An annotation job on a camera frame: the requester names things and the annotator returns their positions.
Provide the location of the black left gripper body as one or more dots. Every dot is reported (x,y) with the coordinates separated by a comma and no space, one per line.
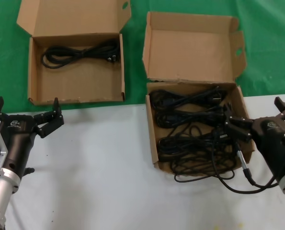
(17,136)

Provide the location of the cardboard box with torn edge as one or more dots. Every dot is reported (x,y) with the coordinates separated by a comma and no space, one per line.
(190,52)

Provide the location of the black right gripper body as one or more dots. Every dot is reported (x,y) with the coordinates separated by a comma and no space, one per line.
(272,141)

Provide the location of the black connector plug stub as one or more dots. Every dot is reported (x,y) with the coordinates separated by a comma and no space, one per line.
(28,171)

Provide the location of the green table cloth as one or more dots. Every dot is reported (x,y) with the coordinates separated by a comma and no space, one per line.
(136,52)

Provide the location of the cardboard box with round-hole lid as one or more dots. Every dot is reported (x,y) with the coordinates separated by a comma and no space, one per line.
(80,79)

